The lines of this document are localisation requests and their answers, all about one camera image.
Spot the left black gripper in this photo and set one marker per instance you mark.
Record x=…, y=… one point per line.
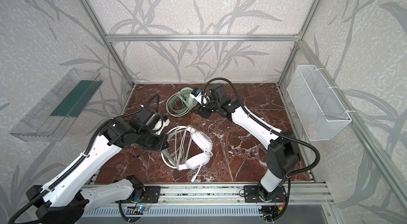
x=158, y=143

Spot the clear plastic wall bin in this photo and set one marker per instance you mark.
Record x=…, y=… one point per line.
x=51, y=118

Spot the mint green headphones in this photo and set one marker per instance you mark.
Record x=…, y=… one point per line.
x=183, y=97

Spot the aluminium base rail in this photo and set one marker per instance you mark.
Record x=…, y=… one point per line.
x=230, y=194

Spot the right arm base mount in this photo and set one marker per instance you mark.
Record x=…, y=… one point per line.
x=256, y=194

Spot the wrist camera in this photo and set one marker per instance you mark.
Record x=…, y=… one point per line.
x=200, y=97
x=162, y=122

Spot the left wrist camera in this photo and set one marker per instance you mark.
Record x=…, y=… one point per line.
x=162, y=122

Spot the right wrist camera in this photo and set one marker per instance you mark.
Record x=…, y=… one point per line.
x=200, y=97

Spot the white wire mesh basket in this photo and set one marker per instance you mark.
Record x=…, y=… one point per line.
x=319, y=109

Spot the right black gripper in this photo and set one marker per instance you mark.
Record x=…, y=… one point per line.
x=205, y=109

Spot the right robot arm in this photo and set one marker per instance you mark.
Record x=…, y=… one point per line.
x=283, y=152

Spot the white headphones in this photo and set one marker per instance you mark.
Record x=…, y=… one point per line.
x=189, y=149

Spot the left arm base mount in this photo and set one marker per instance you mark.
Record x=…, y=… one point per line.
x=147, y=194

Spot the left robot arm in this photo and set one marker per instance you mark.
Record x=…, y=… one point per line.
x=63, y=200

